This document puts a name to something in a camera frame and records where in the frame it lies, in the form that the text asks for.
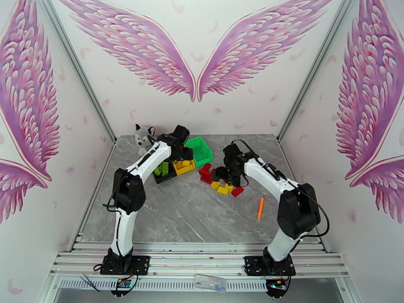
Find green plastic bin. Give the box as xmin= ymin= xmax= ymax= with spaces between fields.
xmin=184 ymin=136 xmax=214 ymax=169

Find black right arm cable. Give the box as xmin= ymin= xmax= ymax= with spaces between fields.
xmin=295 ymin=184 xmax=331 ymax=240

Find grey husky plush toy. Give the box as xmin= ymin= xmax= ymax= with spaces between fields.
xmin=134 ymin=123 xmax=156 ymax=157

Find aluminium upright post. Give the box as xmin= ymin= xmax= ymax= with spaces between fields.
xmin=277 ymin=0 xmax=361 ymax=141
xmin=35 ymin=0 xmax=117 ymax=142

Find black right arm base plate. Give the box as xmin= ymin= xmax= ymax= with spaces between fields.
xmin=244 ymin=255 xmax=297 ymax=277

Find orange marker pen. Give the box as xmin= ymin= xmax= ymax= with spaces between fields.
xmin=256 ymin=197 xmax=266 ymax=222

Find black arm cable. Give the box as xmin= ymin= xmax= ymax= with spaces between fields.
xmin=105 ymin=180 xmax=118 ymax=213
xmin=295 ymin=184 xmax=331 ymax=240

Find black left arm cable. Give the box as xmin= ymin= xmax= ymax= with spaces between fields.
xmin=105 ymin=180 xmax=118 ymax=213

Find aluminium front rail frame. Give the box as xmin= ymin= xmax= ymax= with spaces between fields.
xmin=48 ymin=241 xmax=349 ymax=278

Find thin black stick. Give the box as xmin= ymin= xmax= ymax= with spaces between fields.
xmin=80 ymin=272 xmax=100 ymax=293

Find white perforated cable tray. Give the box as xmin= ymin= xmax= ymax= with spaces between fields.
xmin=58 ymin=278 xmax=270 ymax=289

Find black plastic bin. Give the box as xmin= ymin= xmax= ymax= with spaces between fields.
xmin=152 ymin=158 xmax=178 ymax=185

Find clear plastic bag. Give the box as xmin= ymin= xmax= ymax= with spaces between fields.
xmin=194 ymin=274 xmax=228 ymax=293

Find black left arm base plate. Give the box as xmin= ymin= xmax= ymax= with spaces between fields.
xmin=99 ymin=255 xmax=151 ymax=276

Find aluminium side rail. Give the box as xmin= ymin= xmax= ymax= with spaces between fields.
xmin=67 ymin=140 xmax=117 ymax=253
xmin=278 ymin=139 xmax=330 ymax=253

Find yellow plastic bin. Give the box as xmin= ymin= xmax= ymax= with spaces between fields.
xmin=172 ymin=157 xmax=197 ymax=177

